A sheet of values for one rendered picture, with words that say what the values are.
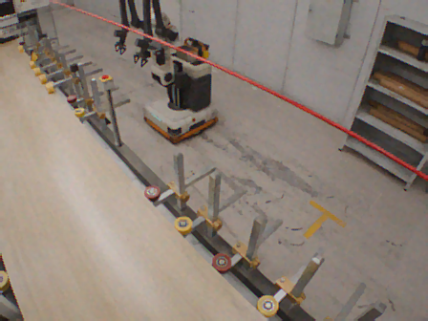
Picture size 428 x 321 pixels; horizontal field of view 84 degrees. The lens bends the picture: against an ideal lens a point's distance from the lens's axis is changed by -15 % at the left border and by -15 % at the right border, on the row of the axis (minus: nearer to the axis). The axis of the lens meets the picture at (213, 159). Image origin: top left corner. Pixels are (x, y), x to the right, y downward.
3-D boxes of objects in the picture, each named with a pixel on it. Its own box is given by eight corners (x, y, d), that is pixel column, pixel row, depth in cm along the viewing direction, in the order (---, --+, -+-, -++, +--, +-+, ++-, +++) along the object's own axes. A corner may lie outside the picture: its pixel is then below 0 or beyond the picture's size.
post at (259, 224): (245, 270, 134) (261, 212, 102) (250, 275, 132) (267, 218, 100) (240, 274, 132) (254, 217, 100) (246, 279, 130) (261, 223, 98)
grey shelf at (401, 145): (353, 135, 334) (396, 13, 231) (416, 172, 286) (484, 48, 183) (337, 149, 311) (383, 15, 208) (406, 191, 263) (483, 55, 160)
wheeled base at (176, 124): (185, 102, 369) (185, 86, 353) (219, 122, 336) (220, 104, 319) (142, 121, 334) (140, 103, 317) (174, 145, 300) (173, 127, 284)
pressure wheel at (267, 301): (270, 325, 99) (277, 316, 92) (251, 321, 101) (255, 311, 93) (274, 307, 105) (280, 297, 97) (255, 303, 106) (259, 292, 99)
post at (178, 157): (182, 212, 162) (179, 148, 130) (186, 216, 160) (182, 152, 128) (178, 215, 160) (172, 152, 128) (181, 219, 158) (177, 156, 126)
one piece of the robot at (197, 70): (182, 96, 354) (181, 32, 298) (212, 114, 325) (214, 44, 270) (161, 105, 336) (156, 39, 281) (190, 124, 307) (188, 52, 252)
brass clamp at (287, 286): (281, 278, 114) (284, 273, 111) (305, 298, 107) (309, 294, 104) (271, 288, 111) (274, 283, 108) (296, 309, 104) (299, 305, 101)
